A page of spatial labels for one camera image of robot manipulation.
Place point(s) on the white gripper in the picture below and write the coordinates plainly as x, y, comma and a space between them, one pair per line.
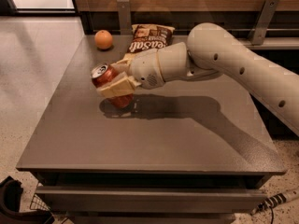
145, 68

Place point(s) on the red coca-cola can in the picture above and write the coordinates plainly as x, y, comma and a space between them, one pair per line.
103, 76

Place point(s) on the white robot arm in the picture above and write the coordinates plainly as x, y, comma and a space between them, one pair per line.
209, 50

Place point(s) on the orange fruit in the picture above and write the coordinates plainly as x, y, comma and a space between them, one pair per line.
103, 39

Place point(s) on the brown sea salt chip bag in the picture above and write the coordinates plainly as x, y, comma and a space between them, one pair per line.
149, 36

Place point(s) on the grey table drawer front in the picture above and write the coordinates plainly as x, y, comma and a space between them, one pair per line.
139, 200

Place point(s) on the black curved base object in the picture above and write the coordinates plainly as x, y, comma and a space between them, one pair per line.
10, 203

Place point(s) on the left metal bracket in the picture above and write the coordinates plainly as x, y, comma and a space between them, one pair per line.
124, 14

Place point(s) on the metal bracket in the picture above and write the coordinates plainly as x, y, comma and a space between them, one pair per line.
259, 30
124, 14

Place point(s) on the right metal bracket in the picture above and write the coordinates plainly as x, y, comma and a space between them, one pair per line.
259, 30

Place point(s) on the wire mesh basket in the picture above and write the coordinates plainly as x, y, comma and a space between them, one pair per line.
38, 204

